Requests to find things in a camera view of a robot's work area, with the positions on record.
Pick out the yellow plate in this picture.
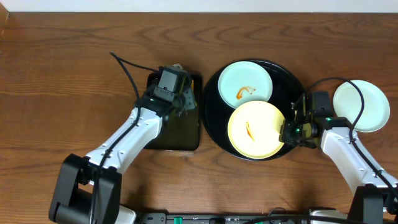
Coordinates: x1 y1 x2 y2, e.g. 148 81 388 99
228 101 285 159

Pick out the green and orange sponge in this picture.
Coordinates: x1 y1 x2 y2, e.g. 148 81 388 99
190 80 195 94

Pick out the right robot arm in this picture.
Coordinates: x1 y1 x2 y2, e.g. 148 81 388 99
279 91 397 223

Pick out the light blue plate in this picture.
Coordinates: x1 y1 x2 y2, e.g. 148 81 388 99
333 80 390 133
218 61 273 109

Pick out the black rectangular water tray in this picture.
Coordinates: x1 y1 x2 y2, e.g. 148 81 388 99
144 74 203 151

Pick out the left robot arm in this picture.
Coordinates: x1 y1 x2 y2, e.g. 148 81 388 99
49 64 196 223

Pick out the round black serving tray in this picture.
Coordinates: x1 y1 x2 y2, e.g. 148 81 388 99
200 58 305 161

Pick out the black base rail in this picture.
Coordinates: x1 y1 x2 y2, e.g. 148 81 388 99
134 213 331 224

